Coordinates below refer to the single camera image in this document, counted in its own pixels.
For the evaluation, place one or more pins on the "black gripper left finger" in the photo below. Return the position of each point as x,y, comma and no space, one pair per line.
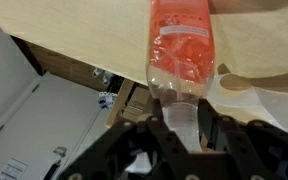
144,140

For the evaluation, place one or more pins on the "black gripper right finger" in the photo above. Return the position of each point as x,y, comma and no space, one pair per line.
237,140

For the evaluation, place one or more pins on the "paper notice on door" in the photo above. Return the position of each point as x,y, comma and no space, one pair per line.
13,169

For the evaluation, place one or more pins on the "white power strip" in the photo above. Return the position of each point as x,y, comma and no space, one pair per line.
105,99

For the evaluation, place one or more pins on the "white door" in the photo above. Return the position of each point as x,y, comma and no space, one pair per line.
60,116

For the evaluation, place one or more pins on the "pink liquid spray bottle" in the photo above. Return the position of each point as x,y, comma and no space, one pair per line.
180,50

